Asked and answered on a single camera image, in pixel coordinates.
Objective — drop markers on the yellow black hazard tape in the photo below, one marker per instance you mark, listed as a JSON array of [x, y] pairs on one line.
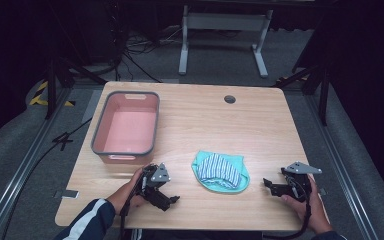
[[36, 99]]

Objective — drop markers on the grey tape patch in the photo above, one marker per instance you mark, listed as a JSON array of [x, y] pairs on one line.
[[66, 194]]

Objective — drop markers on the aluminium floor rail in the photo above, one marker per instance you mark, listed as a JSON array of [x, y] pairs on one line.
[[343, 166], [16, 176]]

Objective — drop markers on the person's left hand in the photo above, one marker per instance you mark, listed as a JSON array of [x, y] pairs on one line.
[[126, 196]]

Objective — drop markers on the person's right hand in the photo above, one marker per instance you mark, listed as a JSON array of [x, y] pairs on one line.
[[313, 210]]

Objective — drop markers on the black tape cross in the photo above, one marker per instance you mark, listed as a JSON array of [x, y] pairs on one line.
[[62, 140]]

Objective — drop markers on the striped teal cloth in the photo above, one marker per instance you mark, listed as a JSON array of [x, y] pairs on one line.
[[220, 170]]

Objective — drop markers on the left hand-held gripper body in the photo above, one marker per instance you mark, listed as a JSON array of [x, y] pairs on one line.
[[160, 174]]

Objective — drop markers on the black metal stand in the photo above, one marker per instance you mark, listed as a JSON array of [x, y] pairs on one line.
[[51, 86], [323, 96]]

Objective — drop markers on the pink bin with grey rim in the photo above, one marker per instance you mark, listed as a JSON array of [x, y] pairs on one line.
[[130, 128]]

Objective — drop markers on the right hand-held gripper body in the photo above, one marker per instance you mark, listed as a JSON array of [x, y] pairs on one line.
[[298, 181]]

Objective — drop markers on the white metal desk frame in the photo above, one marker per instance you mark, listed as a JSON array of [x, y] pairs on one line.
[[225, 21]]

